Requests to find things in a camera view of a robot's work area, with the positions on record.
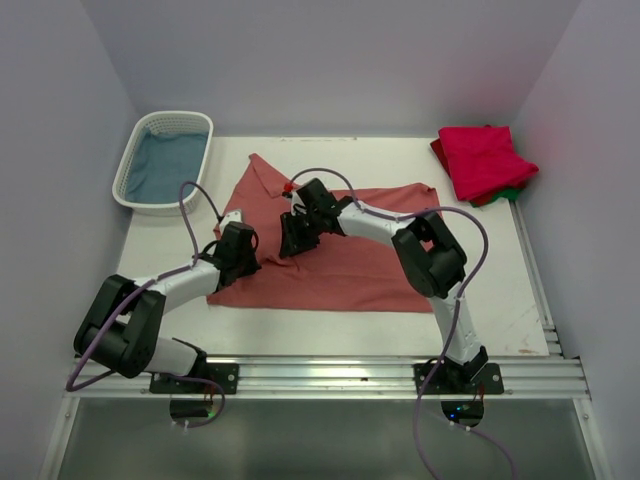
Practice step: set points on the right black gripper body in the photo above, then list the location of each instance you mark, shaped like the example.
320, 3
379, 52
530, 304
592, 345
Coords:
315, 216

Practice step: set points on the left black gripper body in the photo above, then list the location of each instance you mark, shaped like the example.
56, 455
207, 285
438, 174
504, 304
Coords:
247, 262

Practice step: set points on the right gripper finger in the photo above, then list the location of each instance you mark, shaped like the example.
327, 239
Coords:
291, 231
308, 237

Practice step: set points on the salmon pink t shirt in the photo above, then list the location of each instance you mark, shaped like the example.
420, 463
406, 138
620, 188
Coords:
342, 274

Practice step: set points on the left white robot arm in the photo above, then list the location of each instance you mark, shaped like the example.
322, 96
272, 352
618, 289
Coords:
121, 330

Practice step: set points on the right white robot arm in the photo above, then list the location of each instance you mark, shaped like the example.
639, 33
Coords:
431, 258

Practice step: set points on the blue t shirt in basket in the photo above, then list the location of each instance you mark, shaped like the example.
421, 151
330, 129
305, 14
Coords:
161, 164

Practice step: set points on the white perforated plastic basket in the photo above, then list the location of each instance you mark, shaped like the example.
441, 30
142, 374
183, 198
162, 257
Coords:
164, 122

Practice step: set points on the folded dark red t shirt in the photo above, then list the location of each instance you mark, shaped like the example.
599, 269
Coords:
440, 154

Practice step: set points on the folded crimson t shirt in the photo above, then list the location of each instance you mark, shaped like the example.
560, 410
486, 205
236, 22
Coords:
483, 159

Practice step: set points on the folded green t shirt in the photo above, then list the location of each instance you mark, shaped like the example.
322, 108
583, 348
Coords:
510, 193

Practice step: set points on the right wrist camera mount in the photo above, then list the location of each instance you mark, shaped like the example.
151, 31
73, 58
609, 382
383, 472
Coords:
290, 194

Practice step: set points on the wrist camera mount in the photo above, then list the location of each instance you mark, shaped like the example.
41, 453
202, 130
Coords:
235, 215
290, 194

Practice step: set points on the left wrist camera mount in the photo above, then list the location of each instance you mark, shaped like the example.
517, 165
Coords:
235, 215

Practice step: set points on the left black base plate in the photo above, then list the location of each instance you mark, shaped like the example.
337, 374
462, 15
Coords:
205, 378

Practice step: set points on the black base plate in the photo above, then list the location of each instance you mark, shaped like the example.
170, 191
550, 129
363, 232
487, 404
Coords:
430, 380
205, 378

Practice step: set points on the aluminium mounting rail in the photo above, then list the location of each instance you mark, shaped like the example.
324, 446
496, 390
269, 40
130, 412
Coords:
392, 378

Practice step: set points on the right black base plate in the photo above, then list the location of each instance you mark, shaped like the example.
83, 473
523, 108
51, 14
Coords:
430, 380

